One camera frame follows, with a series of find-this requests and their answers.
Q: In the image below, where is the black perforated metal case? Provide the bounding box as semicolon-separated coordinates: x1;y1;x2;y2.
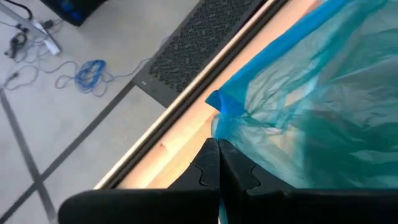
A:
132;0;269;108

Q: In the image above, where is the large teal cloth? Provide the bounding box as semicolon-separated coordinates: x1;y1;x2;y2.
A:
205;0;398;191

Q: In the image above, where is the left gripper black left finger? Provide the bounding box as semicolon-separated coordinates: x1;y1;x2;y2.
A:
57;138;221;224

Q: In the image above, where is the blue coiled cable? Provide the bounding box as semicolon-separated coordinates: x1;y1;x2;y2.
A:
4;57;153;98

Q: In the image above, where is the black aluminium rig frame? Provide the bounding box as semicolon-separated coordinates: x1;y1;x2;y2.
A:
93;0;290;190

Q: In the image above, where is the black cable adapter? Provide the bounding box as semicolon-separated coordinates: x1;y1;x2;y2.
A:
4;30;29;60

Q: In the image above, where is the white power strip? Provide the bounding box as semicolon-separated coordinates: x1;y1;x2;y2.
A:
30;20;62;56

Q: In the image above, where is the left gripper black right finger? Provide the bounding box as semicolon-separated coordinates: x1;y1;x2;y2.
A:
218;138;398;224

